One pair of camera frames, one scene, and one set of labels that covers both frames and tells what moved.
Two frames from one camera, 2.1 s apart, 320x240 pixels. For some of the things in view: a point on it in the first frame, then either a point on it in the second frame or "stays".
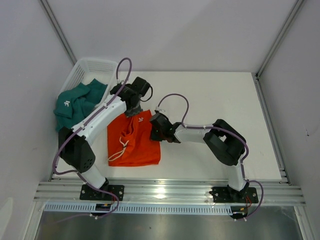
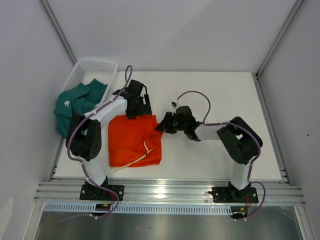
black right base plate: (224, 194) stays
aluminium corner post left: (58, 30) stays
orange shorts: (129, 142) stays
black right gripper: (154, 137) → (162, 126)
